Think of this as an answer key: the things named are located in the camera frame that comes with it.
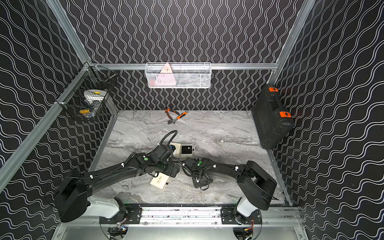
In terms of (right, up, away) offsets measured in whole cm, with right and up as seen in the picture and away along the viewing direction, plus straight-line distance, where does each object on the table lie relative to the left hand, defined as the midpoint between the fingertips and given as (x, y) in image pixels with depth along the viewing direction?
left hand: (173, 166), depth 82 cm
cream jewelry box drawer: (+6, +7, +16) cm, 18 cm away
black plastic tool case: (+57, +25, +6) cm, 62 cm away
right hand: (+15, -10, +3) cm, 19 cm away
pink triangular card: (-5, +51, +8) cm, 52 cm away
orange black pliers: (-10, +35, +39) cm, 53 cm away
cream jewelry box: (-7, -9, +2) cm, 12 cm away
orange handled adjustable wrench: (-5, +25, +32) cm, 41 cm away
